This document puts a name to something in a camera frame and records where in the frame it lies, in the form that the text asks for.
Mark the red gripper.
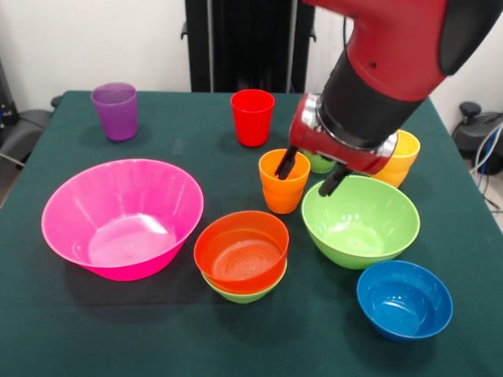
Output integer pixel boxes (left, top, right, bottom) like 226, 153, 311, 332
274, 93, 399, 197

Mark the large green bowl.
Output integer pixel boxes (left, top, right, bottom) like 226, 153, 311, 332
301, 174, 421, 271

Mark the red bowl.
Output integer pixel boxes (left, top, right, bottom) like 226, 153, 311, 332
193, 210, 290, 295

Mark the green cup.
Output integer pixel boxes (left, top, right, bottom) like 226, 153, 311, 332
304, 151, 337, 174

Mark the orange cup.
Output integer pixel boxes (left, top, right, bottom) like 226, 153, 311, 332
258, 148, 312, 215

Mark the red cup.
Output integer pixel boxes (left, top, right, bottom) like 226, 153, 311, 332
229, 89, 275, 148

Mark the yellow cup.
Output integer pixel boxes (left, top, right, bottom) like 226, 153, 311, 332
371, 129, 421, 189

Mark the small green bowl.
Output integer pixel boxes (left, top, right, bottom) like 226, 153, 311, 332
200, 261, 288, 305

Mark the blue bowl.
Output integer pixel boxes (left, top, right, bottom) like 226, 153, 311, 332
356, 260, 454, 343

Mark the black wheeled base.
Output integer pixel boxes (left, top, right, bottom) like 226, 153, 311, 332
0, 108, 53, 164
451, 101, 503, 160

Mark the purple cup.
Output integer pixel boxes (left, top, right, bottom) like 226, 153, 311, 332
90, 82, 139, 142

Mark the large pink bowl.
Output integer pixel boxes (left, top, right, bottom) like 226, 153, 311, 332
41, 158, 205, 282

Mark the dark green tablecloth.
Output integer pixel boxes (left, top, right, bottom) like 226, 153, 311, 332
0, 90, 503, 377

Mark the blue cable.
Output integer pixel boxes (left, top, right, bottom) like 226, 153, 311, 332
473, 125, 503, 178

